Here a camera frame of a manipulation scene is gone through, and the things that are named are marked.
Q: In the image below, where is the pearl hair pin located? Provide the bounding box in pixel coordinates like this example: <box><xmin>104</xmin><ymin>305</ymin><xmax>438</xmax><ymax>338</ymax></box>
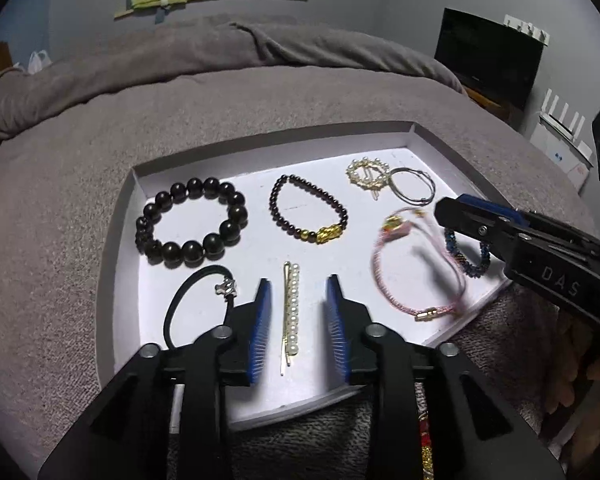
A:
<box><xmin>280</xmin><ymin>261</ymin><xmax>300</xmax><ymax>376</ymax></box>

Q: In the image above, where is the silver wire bangle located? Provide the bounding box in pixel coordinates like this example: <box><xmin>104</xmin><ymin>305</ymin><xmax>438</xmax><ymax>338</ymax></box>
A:
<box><xmin>387</xmin><ymin>167</ymin><xmax>437</xmax><ymax>207</ymax></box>

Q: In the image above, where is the large black bead bracelet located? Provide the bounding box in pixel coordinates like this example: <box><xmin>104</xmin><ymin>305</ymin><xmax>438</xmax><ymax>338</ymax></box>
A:
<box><xmin>134</xmin><ymin>175</ymin><xmax>249</xmax><ymax>268</ymax></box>

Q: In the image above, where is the pink woven cord bracelet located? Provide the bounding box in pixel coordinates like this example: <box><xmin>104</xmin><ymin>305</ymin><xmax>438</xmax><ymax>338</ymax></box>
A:
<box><xmin>370</xmin><ymin>207</ymin><xmax>470</xmax><ymax>323</ymax></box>

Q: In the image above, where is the person right hand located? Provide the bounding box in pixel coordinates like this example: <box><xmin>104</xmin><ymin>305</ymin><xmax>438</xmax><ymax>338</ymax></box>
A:
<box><xmin>544</xmin><ymin>309</ymin><xmax>600</xmax><ymax>469</ymax></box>

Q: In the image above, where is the white plastic bag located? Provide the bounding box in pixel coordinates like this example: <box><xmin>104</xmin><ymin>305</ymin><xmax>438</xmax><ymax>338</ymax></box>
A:
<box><xmin>27</xmin><ymin>50</ymin><xmax>52</xmax><ymax>75</ymax></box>

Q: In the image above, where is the black cord bracelet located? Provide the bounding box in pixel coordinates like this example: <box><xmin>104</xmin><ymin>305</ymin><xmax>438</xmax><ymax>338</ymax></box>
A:
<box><xmin>162</xmin><ymin>263</ymin><xmax>240</xmax><ymax>351</ymax></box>

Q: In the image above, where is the white wall power strip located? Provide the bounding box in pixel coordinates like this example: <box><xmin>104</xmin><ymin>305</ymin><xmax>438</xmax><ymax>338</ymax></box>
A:
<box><xmin>503</xmin><ymin>14</ymin><xmax>550</xmax><ymax>47</ymax></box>

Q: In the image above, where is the wooden tv stand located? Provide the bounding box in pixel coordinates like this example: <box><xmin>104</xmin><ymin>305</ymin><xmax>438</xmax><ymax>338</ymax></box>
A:
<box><xmin>464</xmin><ymin>86</ymin><xmax>519</xmax><ymax>125</ymax></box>

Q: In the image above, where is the white wifi router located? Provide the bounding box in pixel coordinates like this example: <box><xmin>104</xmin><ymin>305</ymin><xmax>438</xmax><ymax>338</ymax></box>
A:
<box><xmin>526</xmin><ymin>88</ymin><xmax>595</xmax><ymax>191</ymax></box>

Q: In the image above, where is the grey shallow cardboard tray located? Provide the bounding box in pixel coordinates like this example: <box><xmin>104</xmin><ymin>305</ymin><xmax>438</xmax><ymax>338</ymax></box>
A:
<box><xmin>96</xmin><ymin>122</ymin><xmax>507</xmax><ymax>430</ymax></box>

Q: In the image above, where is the red bead bracelet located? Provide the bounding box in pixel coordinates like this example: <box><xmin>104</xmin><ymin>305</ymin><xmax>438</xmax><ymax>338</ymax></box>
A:
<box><xmin>415</xmin><ymin>408</ymin><xmax>434</xmax><ymax>480</ymax></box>

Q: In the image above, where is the grey bed cover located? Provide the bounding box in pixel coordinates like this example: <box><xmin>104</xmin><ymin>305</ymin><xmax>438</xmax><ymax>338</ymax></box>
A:
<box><xmin>0</xmin><ymin>66</ymin><xmax>597</xmax><ymax>477</ymax></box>

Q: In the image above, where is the small dark bead gold bracelet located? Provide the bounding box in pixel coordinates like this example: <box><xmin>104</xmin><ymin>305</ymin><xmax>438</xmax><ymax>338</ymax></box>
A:
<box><xmin>267</xmin><ymin>173</ymin><xmax>350</xmax><ymax>246</ymax></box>

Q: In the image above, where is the dark blue beaded bracelet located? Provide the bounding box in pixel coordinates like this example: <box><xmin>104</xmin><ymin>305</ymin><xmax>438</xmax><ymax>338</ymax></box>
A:
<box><xmin>443</xmin><ymin>227</ymin><xmax>492</xmax><ymax>280</ymax></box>

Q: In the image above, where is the black monitor screen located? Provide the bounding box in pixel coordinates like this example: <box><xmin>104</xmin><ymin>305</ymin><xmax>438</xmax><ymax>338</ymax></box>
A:
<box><xmin>434</xmin><ymin>8</ymin><xmax>544</xmax><ymax>110</ymax></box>

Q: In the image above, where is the grey rolled duvet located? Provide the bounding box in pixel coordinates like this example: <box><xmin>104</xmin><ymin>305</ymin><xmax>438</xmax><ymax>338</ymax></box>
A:
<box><xmin>0</xmin><ymin>14</ymin><xmax>464</xmax><ymax>140</ymax></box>

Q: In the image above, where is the pearl gold round brooch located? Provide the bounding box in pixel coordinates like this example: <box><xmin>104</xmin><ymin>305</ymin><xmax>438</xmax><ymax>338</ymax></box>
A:
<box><xmin>346</xmin><ymin>157</ymin><xmax>390</xmax><ymax>200</ymax></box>

